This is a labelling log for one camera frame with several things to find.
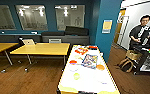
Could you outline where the brown wooden door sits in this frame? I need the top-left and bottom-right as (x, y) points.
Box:
(113, 9), (127, 46)

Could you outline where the blue colourful puzzle box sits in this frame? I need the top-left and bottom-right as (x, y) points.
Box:
(81, 54), (99, 69)

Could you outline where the dark grey sofa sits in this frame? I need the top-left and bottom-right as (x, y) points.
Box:
(40, 25), (91, 46)

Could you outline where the yellow plastic bowl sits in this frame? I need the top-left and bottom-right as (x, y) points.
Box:
(74, 54), (84, 60)

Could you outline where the yellow wall sign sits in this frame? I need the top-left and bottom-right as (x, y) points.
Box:
(101, 19), (113, 34)

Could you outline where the yellow game table white top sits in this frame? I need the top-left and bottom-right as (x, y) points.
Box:
(56, 44), (121, 94)

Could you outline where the yellow wooden table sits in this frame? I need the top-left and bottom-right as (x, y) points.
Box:
(9, 42), (71, 73)
(0, 42), (19, 74)

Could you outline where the orange plastic bowl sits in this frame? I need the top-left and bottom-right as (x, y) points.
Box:
(96, 64), (106, 72)

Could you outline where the interior window grey blind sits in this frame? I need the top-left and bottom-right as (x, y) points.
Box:
(14, 4), (49, 32)
(54, 4), (86, 32)
(0, 4), (17, 31)

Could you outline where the person in dark shirt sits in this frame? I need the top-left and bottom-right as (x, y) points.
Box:
(128, 13), (150, 51)

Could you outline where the grey chair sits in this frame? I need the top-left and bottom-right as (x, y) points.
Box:
(48, 38), (63, 45)

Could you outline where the silver laptop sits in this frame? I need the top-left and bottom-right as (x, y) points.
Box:
(22, 38), (36, 46)

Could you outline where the black red flat case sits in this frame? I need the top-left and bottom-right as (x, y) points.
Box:
(88, 45), (99, 51)

